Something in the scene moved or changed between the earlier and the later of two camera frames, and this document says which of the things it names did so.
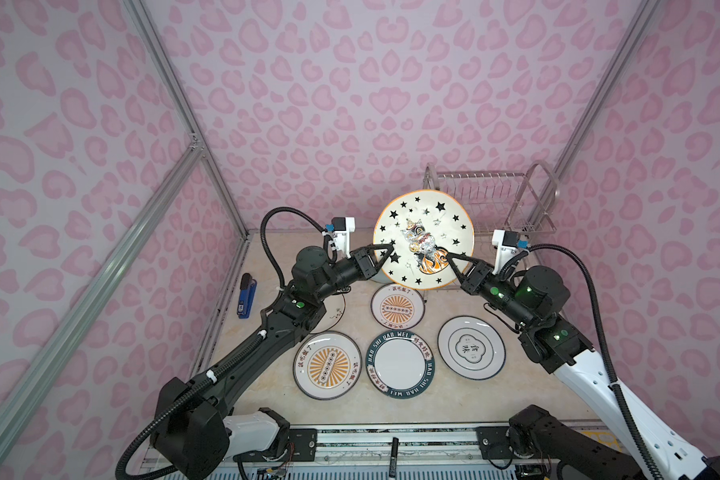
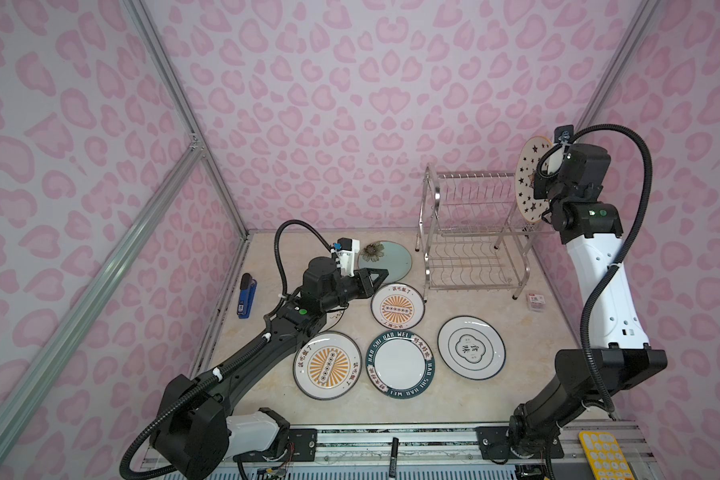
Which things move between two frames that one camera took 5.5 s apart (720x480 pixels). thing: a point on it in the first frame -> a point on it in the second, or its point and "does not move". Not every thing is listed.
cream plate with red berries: [334, 307] does not move
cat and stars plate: [423, 226] -> [529, 208]
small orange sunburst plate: [397, 307] does not move
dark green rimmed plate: [400, 364] does not move
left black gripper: [361, 263] -> [367, 283]
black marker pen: [394, 457] does not move
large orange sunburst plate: [327, 365] does not move
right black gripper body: [497, 290] -> [551, 186]
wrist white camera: [507, 242] -> [564, 134]
